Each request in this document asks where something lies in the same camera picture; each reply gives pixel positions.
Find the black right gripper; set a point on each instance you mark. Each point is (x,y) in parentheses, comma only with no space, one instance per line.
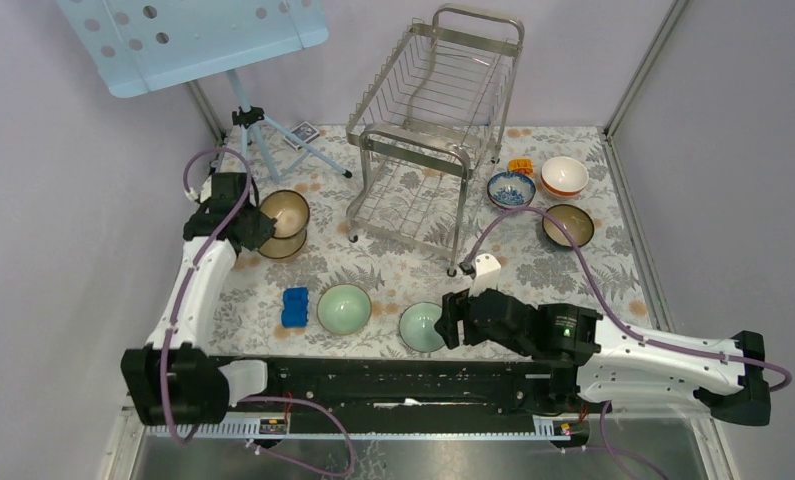
(454,309)

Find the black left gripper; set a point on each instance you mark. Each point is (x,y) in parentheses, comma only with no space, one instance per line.
(265,230)

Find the green celadon bowl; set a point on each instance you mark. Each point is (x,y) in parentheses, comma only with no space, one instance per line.
(344,309)
(417,327)

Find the dark patterned bowl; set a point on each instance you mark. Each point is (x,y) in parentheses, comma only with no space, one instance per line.
(290,211)

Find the white blue floral bowl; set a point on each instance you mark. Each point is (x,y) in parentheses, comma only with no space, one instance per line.
(509,190)

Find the teal blue bowl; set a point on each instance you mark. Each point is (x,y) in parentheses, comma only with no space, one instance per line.
(574,220)

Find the orange bowl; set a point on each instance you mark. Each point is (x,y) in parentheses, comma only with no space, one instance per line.
(564,177)

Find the steel two-tier dish rack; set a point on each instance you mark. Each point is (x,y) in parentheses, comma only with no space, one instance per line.
(432,116)

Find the brown speckled bowl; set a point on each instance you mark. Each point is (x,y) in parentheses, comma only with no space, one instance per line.
(278,249)

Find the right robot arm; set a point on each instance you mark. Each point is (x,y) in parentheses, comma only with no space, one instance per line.
(586,360)

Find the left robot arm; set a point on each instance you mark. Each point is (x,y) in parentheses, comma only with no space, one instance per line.
(172,379)

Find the blue sponge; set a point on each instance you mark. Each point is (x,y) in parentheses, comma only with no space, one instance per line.
(294,314)

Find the small card on table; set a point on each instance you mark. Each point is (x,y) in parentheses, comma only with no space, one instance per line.
(303,132)

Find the floral tablecloth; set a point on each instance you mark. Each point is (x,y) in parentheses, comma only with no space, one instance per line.
(397,275)

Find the small yellow object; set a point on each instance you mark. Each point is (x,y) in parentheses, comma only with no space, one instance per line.
(522,166)

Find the light blue music stand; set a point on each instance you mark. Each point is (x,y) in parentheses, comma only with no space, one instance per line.
(145,46)

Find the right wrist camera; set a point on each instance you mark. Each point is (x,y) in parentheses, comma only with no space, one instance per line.
(484,270)

